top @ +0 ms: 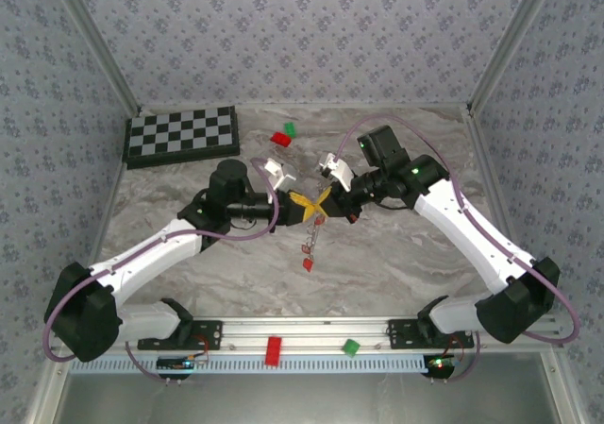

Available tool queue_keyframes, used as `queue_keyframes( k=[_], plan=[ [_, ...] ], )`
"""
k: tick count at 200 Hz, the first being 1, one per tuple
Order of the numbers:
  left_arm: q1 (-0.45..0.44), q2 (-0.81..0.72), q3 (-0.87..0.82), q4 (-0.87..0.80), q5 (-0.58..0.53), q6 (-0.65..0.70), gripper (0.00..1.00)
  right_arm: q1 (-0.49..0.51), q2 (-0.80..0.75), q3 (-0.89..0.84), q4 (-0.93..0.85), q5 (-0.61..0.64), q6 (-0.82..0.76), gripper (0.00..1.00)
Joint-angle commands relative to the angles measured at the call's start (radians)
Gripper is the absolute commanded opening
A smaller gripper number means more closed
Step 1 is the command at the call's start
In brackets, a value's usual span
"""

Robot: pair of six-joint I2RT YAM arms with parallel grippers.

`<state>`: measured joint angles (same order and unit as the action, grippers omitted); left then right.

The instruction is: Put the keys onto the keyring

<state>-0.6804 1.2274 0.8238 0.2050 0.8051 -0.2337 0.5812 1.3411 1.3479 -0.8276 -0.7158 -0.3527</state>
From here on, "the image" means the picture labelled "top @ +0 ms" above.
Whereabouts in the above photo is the black grey checkerboard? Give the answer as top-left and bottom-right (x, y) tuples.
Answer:
(121, 105), (241, 170)

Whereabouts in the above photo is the long red toy brick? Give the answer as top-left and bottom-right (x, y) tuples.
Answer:
(263, 335), (283, 367)

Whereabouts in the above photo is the grey metal panel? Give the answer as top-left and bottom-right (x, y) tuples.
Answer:
(51, 355), (562, 424)

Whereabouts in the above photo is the right circuit board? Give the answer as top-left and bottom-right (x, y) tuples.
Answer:
(424, 353), (461, 377)

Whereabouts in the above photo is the circuit board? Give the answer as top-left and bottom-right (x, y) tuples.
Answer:
(424, 353), (461, 377)
(157, 356), (195, 373)

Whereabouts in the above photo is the left circuit board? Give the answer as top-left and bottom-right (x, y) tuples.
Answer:
(157, 356), (195, 373)

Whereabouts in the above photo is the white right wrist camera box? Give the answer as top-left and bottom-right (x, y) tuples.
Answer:
(317, 153), (353, 194)

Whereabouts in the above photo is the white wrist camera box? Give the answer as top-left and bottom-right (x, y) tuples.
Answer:
(263, 158), (299, 194)
(317, 153), (353, 194)

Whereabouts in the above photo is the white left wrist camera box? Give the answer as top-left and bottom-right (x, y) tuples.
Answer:
(263, 158), (299, 194)

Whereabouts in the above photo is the aluminium side rail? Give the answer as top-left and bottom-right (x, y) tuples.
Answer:
(464, 105), (537, 274)
(87, 107), (143, 274)

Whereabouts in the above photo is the aluminium front rail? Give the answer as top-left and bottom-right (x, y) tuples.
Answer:
(46, 314), (565, 354)

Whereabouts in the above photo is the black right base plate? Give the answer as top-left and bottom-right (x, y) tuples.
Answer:
(387, 318), (475, 349)

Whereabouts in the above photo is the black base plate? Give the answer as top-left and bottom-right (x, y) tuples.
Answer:
(387, 318), (475, 349)
(137, 319), (224, 351)

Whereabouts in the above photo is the blue slotted cable duct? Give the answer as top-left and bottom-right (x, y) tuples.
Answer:
(70, 352), (428, 374)

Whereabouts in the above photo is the red wire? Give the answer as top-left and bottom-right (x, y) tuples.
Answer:
(191, 332), (210, 365)
(445, 336), (468, 364)

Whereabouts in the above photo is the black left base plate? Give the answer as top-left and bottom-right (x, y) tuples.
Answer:
(137, 319), (224, 351)

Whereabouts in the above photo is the aluminium frame post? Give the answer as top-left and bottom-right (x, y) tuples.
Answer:
(466, 0), (562, 113)
(49, 0), (143, 116)

